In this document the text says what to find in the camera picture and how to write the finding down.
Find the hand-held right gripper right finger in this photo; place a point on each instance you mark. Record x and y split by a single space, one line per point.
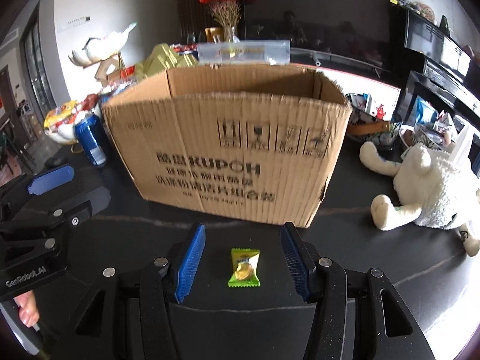
296 262

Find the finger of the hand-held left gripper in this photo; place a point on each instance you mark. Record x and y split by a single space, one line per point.
93 202
52 180

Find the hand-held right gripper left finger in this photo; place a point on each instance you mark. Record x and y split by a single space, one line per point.
189 266

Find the small green candy packet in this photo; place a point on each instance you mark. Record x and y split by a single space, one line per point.
243 268

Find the brown cardboard box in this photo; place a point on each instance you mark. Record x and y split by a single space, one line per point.
225 138

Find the person's left hand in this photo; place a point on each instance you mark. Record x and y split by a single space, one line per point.
28 309

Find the dark remote control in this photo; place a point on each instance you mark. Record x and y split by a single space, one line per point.
56 161

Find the blue soda can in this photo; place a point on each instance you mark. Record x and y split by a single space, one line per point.
92 138

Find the pile of assorted snack packets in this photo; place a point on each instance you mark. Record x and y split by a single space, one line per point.
62 114

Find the black framed glass door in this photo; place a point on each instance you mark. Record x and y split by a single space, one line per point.
37 63

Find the tan cardboard piece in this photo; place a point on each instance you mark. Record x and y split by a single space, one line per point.
107 68

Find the white tiered fruit bowl stand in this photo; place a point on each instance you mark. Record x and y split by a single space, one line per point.
101 47

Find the white plush toy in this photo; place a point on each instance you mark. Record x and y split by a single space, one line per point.
423 183

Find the patterned bowl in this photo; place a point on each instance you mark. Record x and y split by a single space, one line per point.
375 129

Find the yellow-green bag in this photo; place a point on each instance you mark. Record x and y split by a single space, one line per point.
161 60

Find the blue white snack bag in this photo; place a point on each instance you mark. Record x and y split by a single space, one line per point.
425 110

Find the clear zip bag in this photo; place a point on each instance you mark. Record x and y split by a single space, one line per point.
243 54

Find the dried flower bunch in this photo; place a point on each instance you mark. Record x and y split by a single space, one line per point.
227 15

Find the black television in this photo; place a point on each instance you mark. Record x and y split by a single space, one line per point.
337 15

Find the black cabinet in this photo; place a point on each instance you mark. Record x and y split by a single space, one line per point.
442 48

